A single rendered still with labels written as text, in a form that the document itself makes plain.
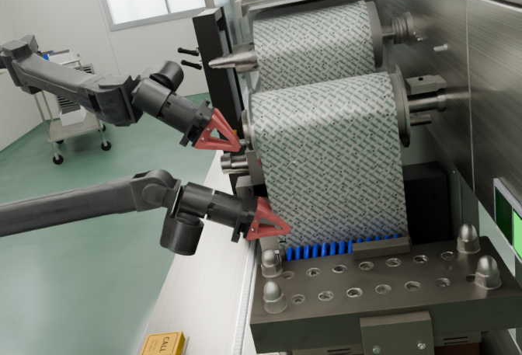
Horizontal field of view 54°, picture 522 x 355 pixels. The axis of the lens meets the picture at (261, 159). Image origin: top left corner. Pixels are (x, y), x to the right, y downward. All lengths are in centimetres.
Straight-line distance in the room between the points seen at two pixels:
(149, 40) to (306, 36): 570
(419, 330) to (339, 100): 38
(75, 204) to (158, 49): 581
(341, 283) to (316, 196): 16
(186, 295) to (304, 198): 38
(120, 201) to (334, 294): 39
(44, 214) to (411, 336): 64
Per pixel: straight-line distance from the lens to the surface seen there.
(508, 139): 67
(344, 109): 87
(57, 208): 97
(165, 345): 101
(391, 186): 92
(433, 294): 83
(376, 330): 80
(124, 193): 92
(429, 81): 92
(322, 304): 83
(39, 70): 117
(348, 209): 93
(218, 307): 109
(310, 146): 88
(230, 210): 91
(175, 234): 94
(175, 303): 114
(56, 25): 710
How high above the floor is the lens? 154
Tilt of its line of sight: 21 degrees down
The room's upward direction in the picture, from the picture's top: 12 degrees counter-clockwise
